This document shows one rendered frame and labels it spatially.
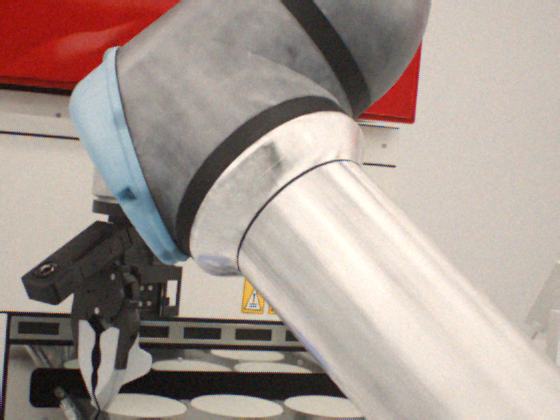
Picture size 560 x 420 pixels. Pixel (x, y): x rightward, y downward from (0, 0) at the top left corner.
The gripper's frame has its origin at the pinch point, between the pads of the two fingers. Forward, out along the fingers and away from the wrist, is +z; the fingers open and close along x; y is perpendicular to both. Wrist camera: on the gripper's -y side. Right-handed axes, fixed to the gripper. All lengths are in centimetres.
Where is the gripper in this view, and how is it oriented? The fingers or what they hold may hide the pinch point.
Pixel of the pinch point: (96, 398)
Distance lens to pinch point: 114.8
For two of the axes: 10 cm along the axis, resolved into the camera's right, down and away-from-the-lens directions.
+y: 6.5, 0.2, 7.6
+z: -0.9, 9.9, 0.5
